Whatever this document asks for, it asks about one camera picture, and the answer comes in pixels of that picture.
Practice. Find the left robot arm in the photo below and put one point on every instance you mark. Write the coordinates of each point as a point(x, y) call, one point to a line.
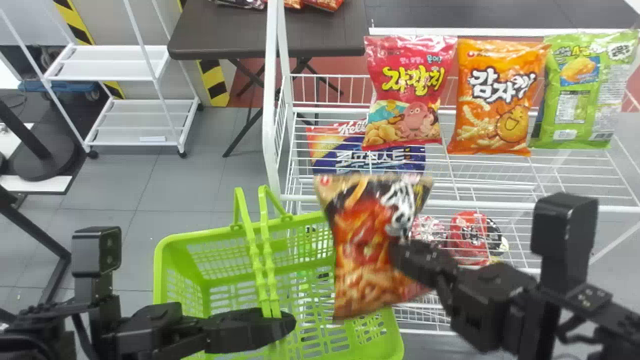
point(30, 330)

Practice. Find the red octopus snack packet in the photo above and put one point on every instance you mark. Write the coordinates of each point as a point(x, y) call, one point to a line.
point(407, 85)

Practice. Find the green snack packet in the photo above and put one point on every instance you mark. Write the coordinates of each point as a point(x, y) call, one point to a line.
point(580, 90)

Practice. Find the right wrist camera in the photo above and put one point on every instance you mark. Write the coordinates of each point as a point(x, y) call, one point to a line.
point(565, 230)

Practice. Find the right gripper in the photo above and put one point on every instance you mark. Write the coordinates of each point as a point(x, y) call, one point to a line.
point(487, 310)

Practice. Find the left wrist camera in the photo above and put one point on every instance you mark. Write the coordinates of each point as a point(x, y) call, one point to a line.
point(95, 250)

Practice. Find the blue cereal bag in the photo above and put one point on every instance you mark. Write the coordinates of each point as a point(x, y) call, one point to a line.
point(340, 150)

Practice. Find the yellow black striped post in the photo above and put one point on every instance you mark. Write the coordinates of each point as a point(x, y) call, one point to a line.
point(215, 80)
point(75, 22)

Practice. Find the green basket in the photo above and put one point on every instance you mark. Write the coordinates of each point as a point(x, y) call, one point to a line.
point(210, 270)

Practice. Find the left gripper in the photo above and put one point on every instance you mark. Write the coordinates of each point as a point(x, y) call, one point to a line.
point(155, 330)

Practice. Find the white shelf trolley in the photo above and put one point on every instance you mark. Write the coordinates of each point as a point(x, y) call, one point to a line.
point(112, 62)

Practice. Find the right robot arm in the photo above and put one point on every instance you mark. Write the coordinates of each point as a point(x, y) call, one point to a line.
point(590, 315)

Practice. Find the red noodle snack packet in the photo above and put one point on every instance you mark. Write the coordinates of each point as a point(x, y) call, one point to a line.
point(365, 225)

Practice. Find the red noodle cup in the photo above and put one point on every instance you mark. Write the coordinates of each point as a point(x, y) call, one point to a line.
point(427, 230)
point(472, 237)

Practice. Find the orange snack packet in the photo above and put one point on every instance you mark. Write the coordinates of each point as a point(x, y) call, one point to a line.
point(495, 100)

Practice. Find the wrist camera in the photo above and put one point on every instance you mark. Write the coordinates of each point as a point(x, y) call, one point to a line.
point(95, 250)
point(565, 230)

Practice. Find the dark side table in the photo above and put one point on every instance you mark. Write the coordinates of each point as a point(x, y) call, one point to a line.
point(260, 30)

